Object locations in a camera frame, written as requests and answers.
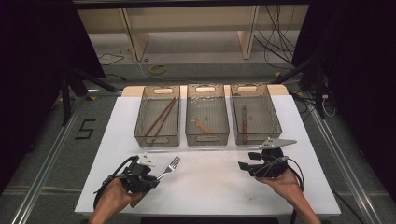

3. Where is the bundle of black cables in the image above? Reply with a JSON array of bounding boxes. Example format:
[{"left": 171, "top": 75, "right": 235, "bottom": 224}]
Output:
[{"left": 253, "top": 4, "right": 297, "bottom": 71}]

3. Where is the knife with reddish wooden handle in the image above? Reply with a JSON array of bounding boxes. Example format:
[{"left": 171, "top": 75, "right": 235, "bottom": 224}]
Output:
[{"left": 241, "top": 103, "right": 249, "bottom": 135}]

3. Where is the thin white floor cable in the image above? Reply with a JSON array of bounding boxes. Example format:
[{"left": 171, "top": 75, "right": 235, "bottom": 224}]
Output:
[{"left": 134, "top": 58, "right": 189, "bottom": 83}]

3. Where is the light wooden desk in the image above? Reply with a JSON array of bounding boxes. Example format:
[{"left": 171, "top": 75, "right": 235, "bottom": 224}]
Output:
[{"left": 76, "top": 4, "right": 311, "bottom": 63}]

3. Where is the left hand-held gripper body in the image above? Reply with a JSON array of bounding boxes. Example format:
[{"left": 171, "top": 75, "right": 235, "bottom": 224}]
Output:
[{"left": 121, "top": 152, "right": 157, "bottom": 194}]

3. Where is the person's left hand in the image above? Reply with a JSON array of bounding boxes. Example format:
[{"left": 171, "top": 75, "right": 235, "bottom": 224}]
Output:
[{"left": 95, "top": 177, "right": 148, "bottom": 216}]

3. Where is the fork with light wooden handle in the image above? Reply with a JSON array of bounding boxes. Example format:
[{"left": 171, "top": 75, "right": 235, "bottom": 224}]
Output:
[{"left": 156, "top": 155, "right": 182, "bottom": 182}]

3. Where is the yellow tape roll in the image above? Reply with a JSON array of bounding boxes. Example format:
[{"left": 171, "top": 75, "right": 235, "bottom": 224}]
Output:
[{"left": 149, "top": 63, "right": 167, "bottom": 76}]

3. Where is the brown wooden chopstick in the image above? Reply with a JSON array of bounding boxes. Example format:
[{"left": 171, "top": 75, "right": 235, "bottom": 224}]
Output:
[
  {"left": 149, "top": 98, "right": 180, "bottom": 147},
  {"left": 143, "top": 97, "right": 177, "bottom": 139}
]

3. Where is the black tripod stand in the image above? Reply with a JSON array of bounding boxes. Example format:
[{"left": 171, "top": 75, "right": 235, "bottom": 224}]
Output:
[
  {"left": 60, "top": 66, "right": 123, "bottom": 126},
  {"left": 270, "top": 57, "right": 329, "bottom": 119}
]

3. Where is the black curtain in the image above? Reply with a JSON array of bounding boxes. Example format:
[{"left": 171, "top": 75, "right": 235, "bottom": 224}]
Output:
[
  {"left": 0, "top": 0, "right": 106, "bottom": 194},
  {"left": 291, "top": 0, "right": 396, "bottom": 201}
]

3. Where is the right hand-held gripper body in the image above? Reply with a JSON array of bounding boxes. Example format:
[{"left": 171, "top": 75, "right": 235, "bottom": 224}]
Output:
[{"left": 248, "top": 137, "right": 298, "bottom": 179}]

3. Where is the grey transparent plastic bin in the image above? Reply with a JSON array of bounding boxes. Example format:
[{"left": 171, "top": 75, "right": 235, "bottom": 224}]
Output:
[
  {"left": 134, "top": 85, "right": 181, "bottom": 148},
  {"left": 185, "top": 83, "right": 231, "bottom": 147},
  {"left": 229, "top": 82, "right": 283, "bottom": 146}
]

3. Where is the aluminium floor rail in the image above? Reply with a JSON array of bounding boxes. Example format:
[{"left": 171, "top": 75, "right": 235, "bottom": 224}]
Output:
[
  {"left": 305, "top": 102, "right": 385, "bottom": 224},
  {"left": 10, "top": 92, "right": 86, "bottom": 224}
]

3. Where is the right hand-held gripper black cable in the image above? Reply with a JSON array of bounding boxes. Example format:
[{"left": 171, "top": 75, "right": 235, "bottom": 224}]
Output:
[{"left": 253, "top": 156, "right": 306, "bottom": 224}]

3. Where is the black metal bar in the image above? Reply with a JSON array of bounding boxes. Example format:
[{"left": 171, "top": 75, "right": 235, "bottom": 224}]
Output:
[{"left": 70, "top": 0, "right": 313, "bottom": 9}]

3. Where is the hand-held gripper black cable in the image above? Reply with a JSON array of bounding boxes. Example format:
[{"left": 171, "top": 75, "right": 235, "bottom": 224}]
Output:
[
  {"left": 92, "top": 155, "right": 140, "bottom": 210},
  {"left": 253, "top": 156, "right": 306, "bottom": 224}
]

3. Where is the person's right hand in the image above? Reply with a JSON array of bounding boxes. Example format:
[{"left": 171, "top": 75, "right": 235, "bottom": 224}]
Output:
[{"left": 255, "top": 170, "right": 302, "bottom": 201}]

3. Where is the left hand-held gripper black cable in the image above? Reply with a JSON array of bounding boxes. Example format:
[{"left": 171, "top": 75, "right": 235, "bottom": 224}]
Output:
[{"left": 92, "top": 155, "right": 140, "bottom": 210}]

